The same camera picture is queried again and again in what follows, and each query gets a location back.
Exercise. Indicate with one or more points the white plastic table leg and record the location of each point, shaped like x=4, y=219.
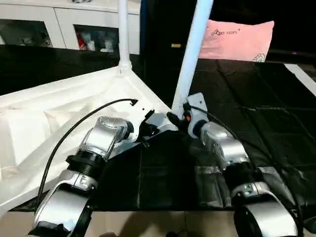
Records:
x=190, y=54
x=124, y=34

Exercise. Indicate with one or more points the white plastic table top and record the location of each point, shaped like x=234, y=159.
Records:
x=39, y=123

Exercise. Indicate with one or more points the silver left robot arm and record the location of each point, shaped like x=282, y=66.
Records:
x=98, y=143

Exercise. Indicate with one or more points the small yellow label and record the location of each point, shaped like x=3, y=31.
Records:
x=176, y=45

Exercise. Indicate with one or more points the pink pillow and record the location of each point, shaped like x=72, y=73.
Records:
x=237, y=40

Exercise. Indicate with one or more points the white glass-door cabinet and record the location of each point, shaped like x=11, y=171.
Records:
x=54, y=22

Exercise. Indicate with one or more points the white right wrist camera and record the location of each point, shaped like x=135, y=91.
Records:
x=197, y=106

